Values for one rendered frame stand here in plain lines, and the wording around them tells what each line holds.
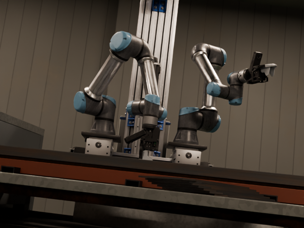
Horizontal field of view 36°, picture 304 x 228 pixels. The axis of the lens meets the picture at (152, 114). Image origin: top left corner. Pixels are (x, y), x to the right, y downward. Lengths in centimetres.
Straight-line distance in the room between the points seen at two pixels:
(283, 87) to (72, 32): 264
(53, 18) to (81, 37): 41
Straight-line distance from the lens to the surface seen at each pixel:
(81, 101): 263
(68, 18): 583
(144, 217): 240
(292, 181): 161
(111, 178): 163
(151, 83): 247
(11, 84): 571
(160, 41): 302
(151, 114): 223
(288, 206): 128
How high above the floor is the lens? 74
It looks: 10 degrees up
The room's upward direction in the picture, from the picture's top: 6 degrees clockwise
